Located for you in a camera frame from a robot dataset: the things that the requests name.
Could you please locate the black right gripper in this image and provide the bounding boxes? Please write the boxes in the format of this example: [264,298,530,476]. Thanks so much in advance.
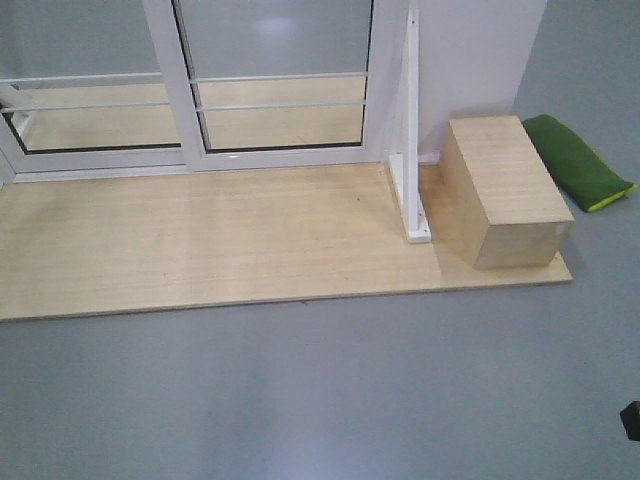
[619,400,640,441]

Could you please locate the white sliding glass door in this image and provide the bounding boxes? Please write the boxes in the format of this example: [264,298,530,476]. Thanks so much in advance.
[143,1,409,172]

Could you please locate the white fixed glass door panel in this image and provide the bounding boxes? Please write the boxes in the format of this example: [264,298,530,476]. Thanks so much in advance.
[1,1,184,175]

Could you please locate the green cushion bag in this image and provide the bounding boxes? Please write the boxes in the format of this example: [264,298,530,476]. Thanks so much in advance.
[522,114,637,213]

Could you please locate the light plywood box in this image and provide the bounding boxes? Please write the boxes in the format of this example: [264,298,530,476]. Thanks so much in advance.
[439,116,574,270]

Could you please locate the plywood base platform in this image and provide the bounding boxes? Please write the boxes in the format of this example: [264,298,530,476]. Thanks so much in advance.
[1,164,572,321]

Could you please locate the white triangular support bracket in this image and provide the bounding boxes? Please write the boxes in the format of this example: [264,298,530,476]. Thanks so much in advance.
[388,1,432,243]

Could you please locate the white door frame post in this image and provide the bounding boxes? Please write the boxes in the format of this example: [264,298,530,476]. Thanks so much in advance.
[412,1,546,164]

